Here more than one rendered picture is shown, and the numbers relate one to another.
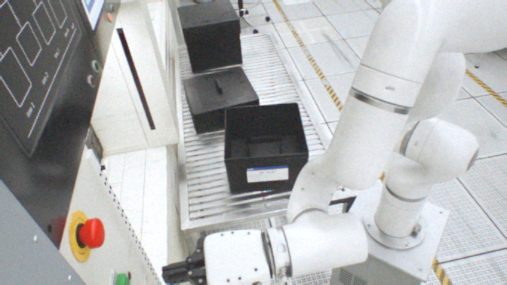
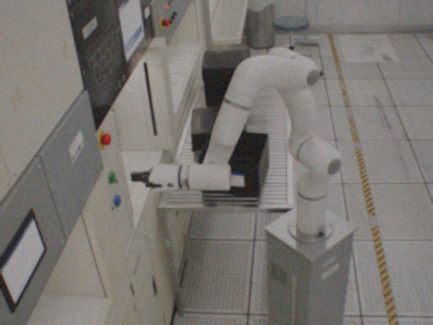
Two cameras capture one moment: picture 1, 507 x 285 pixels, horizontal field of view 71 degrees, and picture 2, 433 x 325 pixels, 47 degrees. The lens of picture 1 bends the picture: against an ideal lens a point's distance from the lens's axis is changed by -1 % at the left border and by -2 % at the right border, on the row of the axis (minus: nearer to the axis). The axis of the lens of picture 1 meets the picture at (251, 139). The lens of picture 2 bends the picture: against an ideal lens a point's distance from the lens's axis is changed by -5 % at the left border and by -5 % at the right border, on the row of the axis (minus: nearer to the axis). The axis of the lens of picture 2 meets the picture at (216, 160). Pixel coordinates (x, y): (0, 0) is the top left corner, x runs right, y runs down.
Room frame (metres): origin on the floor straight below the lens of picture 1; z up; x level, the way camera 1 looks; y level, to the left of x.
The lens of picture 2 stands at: (-1.02, -0.50, 2.17)
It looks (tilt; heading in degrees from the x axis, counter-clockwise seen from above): 33 degrees down; 16
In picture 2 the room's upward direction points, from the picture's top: 5 degrees counter-clockwise
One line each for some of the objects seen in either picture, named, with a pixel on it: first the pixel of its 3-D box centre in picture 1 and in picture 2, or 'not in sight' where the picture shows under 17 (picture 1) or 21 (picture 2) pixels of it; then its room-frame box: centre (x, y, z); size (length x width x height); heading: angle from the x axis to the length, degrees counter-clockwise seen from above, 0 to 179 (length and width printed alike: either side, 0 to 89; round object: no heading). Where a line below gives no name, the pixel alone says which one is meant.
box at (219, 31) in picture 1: (210, 35); (227, 77); (1.80, 0.16, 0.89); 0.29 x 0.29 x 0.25; 10
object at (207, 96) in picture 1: (219, 95); (218, 124); (1.32, 0.12, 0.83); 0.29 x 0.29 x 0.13; 13
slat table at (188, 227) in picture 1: (247, 157); (239, 190); (1.36, 0.03, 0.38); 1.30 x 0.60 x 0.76; 7
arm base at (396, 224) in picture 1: (399, 205); (311, 210); (0.63, -0.42, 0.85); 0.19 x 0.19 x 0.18
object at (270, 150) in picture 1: (265, 146); (235, 162); (0.94, -0.05, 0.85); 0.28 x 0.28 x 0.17; 89
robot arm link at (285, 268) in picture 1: (277, 254); (185, 177); (0.31, -0.02, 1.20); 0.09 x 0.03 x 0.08; 6
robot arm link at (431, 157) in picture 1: (428, 160); (318, 169); (0.60, -0.44, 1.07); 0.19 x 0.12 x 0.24; 43
